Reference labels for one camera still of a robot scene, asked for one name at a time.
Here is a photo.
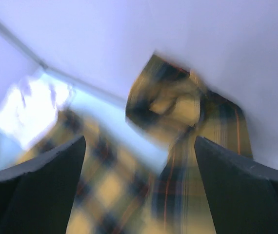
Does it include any white folded shirt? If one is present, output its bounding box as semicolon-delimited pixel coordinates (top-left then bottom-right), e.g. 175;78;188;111
0;76;75;151

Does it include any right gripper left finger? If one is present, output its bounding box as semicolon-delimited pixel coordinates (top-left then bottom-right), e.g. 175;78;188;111
0;136;85;234

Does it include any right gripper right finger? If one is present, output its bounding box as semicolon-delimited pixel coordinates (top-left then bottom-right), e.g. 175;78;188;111
194;136;278;234

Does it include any yellow plaid long sleeve shirt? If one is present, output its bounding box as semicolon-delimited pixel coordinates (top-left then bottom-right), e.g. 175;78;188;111
19;55;252;234

